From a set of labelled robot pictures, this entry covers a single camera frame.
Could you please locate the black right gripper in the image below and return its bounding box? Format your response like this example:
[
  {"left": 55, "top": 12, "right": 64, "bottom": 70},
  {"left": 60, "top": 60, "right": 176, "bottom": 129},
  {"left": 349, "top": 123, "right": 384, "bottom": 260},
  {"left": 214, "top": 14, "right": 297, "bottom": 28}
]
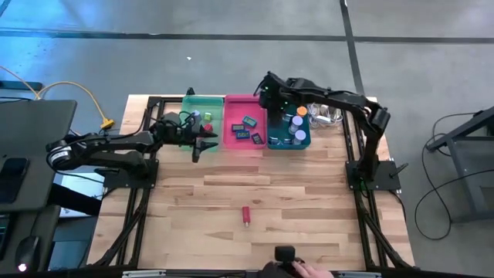
[{"left": 256, "top": 71, "right": 299, "bottom": 131}]

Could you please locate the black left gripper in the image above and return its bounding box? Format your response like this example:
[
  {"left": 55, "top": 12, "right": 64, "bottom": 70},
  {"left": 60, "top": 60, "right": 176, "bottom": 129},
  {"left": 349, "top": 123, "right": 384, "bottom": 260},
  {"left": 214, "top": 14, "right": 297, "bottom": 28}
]
[{"left": 164, "top": 114, "right": 220, "bottom": 164}]

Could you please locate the blue plastic bin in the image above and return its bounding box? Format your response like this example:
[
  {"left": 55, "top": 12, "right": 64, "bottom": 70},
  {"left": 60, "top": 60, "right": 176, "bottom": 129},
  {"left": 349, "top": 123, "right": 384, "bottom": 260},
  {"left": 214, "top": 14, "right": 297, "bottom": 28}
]
[{"left": 266, "top": 94, "right": 312, "bottom": 151}]

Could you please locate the translucent green plastic bin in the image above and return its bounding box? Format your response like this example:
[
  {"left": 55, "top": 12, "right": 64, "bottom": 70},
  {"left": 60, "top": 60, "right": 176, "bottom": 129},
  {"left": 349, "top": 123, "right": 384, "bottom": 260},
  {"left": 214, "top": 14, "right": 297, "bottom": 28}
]
[{"left": 180, "top": 95, "right": 225, "bottom": 152}]

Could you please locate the translucent pink plastic bin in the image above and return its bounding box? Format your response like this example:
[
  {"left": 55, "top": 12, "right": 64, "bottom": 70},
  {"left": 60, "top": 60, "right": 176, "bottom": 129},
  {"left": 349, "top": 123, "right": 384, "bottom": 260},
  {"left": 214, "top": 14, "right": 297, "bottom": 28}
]
[{"left": 222, "top": 94, "right": 268, "bottom": 151}]

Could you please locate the black box-shaped device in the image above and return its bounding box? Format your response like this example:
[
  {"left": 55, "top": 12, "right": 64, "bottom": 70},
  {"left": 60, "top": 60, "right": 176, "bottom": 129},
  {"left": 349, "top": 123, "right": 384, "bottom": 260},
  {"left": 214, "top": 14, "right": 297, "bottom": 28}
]
[{"left": 274, "top": 246, "right": 296, "bottom": 267}]

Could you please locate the person's hand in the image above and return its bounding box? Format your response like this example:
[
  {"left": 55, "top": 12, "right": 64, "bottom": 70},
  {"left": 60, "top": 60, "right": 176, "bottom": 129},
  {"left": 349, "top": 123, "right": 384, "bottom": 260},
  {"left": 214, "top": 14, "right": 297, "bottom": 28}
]
[{"left": 292, "top": 261, "right": 335, "bottom": 278}]

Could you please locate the black desk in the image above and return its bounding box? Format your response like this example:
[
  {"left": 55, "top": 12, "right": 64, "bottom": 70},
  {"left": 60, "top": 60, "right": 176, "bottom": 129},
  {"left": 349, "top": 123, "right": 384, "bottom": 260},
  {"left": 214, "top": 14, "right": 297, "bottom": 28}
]
[{"left": 0, "top": 99, "right": 103, "bottom": 278}]

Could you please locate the black flat floor bar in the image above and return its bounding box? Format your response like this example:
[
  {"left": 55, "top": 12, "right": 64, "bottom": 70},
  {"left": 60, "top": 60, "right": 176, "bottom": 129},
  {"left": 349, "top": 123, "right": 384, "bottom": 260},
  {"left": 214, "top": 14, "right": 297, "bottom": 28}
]
[{"left": 0, "top": 80, "right": 43, "bottom": 91}]

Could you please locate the black metal side table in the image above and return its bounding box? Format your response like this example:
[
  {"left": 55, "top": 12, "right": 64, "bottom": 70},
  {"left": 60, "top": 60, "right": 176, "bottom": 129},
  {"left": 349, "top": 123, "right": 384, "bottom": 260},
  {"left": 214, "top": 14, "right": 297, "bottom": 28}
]
[{"left": 425, "top": 106, "right": 494, "bottom": 224}]

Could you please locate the black smartphone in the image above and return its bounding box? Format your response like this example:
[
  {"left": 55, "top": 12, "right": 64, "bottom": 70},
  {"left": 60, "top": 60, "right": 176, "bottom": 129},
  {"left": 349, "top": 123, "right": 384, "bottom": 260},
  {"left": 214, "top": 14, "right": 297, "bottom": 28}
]
[{"left": 0, "top": 157, "right": 30, "bottom": 205}]

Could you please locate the black computer mouse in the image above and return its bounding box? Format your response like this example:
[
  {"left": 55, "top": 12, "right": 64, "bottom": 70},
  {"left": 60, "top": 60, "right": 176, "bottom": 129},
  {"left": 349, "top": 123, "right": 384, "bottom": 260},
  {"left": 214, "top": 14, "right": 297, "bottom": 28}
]
[{"left": 14, "top": 235, "right": 42, "bottom": 273}]

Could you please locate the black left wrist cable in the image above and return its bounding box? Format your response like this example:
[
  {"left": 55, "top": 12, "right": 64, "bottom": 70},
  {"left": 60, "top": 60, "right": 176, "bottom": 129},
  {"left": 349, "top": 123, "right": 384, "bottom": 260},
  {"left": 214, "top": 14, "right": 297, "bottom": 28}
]
[{"left": 178, "top": 110, "right": 198, "bottom": 128}]

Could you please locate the white cable bundle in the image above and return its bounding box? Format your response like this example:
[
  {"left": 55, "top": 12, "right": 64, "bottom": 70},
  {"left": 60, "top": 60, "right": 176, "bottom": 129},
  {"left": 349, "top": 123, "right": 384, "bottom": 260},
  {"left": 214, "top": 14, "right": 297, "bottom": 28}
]
[{"left": 307, "top": 102, "right": 344, "bottom": 129}]

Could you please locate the black aluminium table frame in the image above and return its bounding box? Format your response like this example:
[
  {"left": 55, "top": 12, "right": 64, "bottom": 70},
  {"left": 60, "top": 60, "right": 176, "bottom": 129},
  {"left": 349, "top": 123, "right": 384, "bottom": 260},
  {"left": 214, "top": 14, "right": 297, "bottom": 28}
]
[{"left": 86, "top": 95, "right": 416, "bottom": 271}]

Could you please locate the yellow cable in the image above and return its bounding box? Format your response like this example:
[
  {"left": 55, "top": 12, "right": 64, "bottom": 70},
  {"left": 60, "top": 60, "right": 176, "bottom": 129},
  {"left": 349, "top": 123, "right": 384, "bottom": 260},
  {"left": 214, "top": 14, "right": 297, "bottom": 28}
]
[{"left": 0, "top": 65, "right": 116, "bottom": 131}]

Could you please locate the silver metal bracket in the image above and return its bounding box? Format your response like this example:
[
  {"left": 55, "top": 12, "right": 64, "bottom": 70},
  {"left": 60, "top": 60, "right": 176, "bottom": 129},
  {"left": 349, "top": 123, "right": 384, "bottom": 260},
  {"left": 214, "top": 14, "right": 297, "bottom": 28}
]
[
  {"left": 122, "top": 270, "right": 167, "bottom": 278},
  {"left": 338, "top": 271, "right": 383, "bottom": 278}
]

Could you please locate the black floor cable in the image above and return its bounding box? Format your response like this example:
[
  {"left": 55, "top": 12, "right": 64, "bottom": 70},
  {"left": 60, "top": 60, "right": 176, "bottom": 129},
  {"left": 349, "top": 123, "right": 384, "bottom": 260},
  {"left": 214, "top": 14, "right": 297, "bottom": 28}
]
[{"left": 414, "top": 111, "right": 494, "bottom": 241}]

